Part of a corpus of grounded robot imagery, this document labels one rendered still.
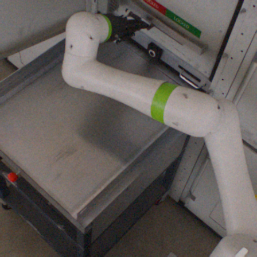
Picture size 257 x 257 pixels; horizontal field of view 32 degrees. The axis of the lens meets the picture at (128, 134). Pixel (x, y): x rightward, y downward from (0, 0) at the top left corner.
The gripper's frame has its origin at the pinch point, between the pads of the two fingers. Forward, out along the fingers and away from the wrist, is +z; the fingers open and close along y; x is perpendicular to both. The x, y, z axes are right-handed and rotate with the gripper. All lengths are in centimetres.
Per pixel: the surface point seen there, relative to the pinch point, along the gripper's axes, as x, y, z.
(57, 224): 19, 75, -29
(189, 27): 16.0, -8.1, 3.3
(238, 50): 37.4, -13.1, -4.4
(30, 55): -72, 64, 38
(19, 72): -22.4, 31.6, -28.8
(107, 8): -13.5, 1.0, -3.9
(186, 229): 53, 92, 47
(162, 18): 4.4, -5.2, 5.1
